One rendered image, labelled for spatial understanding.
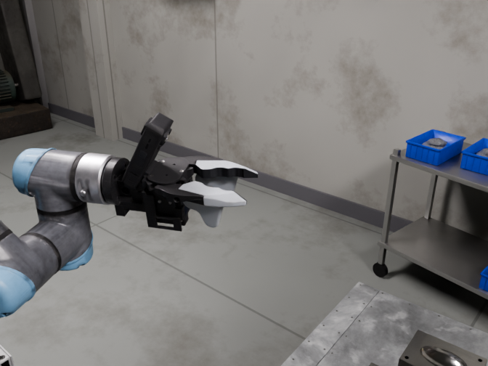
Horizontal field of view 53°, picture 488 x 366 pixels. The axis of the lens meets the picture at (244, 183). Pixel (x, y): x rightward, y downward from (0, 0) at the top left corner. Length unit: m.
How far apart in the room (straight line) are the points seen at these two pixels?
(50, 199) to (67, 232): 0.06
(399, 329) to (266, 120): 2.66
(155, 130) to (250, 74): 3.26
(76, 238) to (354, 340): 0.86
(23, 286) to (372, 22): 2.86
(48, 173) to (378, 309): 1.06
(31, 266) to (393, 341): 1.00
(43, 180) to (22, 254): 0.11
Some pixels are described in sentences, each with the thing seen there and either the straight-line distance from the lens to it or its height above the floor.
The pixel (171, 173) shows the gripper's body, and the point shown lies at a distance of 0.69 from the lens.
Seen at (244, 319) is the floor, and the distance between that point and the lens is 2.68.
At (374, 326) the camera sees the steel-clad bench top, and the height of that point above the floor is 0.80.
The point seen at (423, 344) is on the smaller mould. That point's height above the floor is 0.86.
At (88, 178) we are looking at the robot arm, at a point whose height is 1.45.
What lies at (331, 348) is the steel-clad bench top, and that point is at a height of 0.80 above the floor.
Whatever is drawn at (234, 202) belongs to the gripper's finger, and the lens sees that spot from 0.64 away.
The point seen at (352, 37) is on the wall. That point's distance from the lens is 3.36.
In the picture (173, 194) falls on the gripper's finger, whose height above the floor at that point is 1.45.
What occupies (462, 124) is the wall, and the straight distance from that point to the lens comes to 3.17.
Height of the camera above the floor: 1.74
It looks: 25 degrees down
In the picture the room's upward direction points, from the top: straight up
